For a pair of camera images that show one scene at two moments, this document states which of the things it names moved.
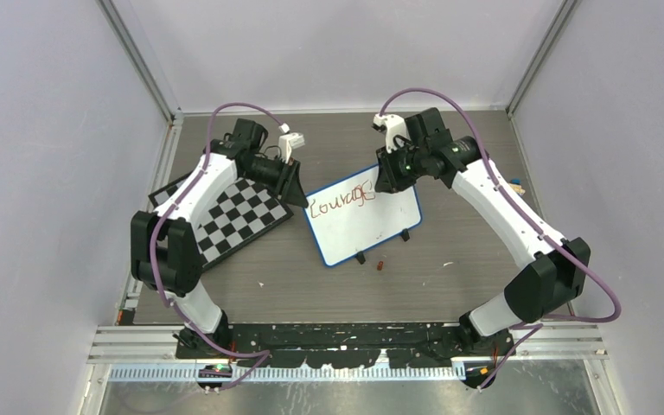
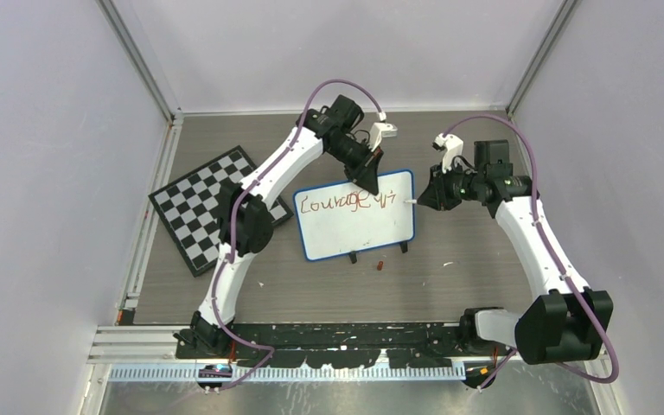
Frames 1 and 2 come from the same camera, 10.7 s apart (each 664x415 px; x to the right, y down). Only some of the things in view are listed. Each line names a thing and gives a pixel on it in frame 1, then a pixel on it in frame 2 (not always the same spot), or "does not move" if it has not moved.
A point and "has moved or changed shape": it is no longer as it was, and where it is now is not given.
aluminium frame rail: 142,60 does not move
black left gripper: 291,190 → 366,175
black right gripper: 389,180 → 437,194
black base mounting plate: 334,345 does not move
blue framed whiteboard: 349,217 has moved or changed shape
